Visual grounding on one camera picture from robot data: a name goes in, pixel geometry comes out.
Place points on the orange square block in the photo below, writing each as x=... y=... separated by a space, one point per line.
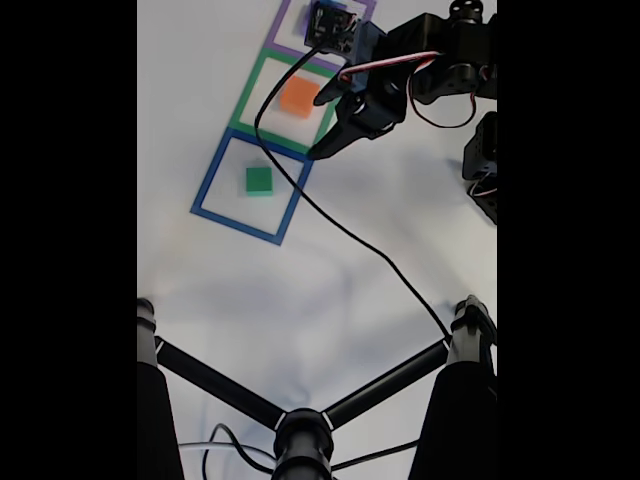
x=297 y=95

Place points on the green square block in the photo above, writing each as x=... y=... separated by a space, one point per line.
x=259 y=180

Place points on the black tripod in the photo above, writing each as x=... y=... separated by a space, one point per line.
x=302 y=440

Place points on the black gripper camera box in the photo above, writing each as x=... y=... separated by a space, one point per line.
x=330 y=27

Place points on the purple square frame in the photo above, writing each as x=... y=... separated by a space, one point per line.
x=280 y=40

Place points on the green square frame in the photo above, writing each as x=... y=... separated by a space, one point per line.
x=245 y=95

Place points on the blue square frame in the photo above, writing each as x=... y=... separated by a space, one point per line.
x=210 y=175

